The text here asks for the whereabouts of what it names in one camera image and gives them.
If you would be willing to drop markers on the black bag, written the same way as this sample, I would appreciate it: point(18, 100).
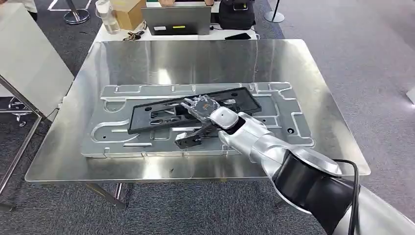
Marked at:
point(236, 18)

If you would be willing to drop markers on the white board on metal frame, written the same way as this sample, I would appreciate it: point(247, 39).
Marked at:
point(29, 65)

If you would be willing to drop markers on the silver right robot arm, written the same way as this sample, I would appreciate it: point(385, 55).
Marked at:
point(291, 162)

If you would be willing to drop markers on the grey laptop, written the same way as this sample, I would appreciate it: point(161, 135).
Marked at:
point(176, 21)

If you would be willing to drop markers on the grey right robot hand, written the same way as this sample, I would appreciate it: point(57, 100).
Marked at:
point(202, 107)

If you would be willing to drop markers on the white table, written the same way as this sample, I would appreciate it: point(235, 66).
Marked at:
point(103, 36)

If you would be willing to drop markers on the black phone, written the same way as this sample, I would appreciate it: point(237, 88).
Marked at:
point(238, 36)

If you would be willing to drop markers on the clear water bottle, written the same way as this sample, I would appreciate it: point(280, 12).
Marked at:
point(108, 18)

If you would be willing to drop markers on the brown cardboard box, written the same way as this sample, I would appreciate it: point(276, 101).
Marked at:
point(129, 14)

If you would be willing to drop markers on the round metal stanchion base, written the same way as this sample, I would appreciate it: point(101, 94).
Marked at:
point(274, 17)
point(76, 16)

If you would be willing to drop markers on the black plastic plate frame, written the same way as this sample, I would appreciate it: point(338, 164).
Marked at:
point(137, 123)

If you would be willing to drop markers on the steel table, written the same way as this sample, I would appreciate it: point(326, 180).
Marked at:
point(194, 61)

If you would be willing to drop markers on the chrome chair base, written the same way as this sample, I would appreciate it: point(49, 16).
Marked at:
point(19, 110)

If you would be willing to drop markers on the bunch of keys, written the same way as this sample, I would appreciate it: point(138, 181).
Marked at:
point(133, 35)

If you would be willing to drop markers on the grey metal fixture plate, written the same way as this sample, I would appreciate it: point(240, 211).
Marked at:
point(107, 142)

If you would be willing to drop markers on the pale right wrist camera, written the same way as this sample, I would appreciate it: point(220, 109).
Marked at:
point(188, 141)

